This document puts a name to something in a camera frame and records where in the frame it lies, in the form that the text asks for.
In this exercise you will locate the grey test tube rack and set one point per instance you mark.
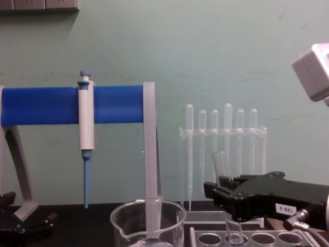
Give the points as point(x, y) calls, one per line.
point(271, 231)

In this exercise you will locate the blue and grey pipette stand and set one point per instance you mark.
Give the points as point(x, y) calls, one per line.
point(38, 105)

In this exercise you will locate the clear glass beaker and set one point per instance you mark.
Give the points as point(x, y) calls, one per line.
point(123, 218)

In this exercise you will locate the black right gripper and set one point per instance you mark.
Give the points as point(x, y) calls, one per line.
point(267, 195)

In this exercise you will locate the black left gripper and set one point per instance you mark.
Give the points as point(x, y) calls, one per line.
point(10, 239)

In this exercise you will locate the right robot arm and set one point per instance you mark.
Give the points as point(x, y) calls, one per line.
point(311, 74)

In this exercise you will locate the long clear plastic dropper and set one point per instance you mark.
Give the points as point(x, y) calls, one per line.
point(228, 115)
point(189, 115)

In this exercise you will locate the clear acrylic dropper rack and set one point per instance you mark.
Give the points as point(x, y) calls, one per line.
point(207, 132)

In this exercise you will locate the clear glass test tube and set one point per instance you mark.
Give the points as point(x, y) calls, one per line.
point(220, 164)

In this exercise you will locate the short clear plastic dropper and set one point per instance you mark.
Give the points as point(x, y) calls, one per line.
point(253, 121)
point(202, 121)
point(240, 121)
point(215, 121)

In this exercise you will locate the white and blue micropipette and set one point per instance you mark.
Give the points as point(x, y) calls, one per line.
point(86, 121)

